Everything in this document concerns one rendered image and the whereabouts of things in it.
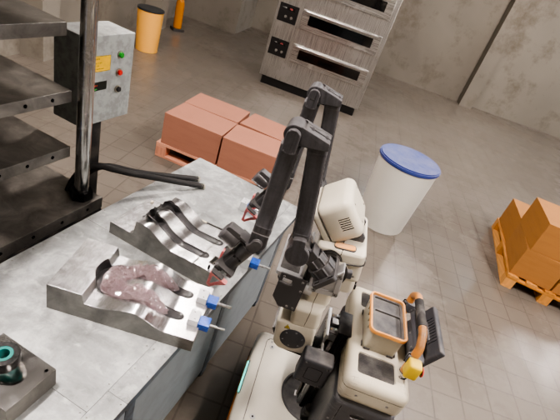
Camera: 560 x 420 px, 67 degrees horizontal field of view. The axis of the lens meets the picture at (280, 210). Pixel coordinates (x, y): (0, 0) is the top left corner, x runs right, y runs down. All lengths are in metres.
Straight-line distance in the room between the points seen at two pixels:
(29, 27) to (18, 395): 1.15
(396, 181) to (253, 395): 2.38
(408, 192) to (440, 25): 7.42
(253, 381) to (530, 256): 2.93
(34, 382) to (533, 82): 11.23
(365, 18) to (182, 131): 3.67
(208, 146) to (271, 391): 2.38
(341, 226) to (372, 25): 5.50
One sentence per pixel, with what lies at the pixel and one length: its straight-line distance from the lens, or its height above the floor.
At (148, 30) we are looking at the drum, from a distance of 6.97.
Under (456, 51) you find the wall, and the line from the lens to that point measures 11.09.
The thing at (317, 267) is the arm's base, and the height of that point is 1.21.
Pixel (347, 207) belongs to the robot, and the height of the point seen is 1.37.
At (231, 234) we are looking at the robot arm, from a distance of 1.36.
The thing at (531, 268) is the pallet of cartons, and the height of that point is 0.26.
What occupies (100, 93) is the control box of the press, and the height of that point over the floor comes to 1.21.
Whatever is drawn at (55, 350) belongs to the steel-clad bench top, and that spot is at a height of 0.80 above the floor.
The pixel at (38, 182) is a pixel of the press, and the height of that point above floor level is 0.79.
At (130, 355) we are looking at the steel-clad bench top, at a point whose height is 0.80.
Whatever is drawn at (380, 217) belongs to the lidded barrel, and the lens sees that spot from 4.04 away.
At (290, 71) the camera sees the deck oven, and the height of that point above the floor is 0.34.
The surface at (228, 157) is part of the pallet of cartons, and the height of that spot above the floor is 0.28.
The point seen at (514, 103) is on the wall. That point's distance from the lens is 11.67.
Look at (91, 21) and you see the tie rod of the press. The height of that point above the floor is 1.57.
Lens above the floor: 2.02
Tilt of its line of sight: 32 degrees down
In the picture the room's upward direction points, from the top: 20 degrees clockwise
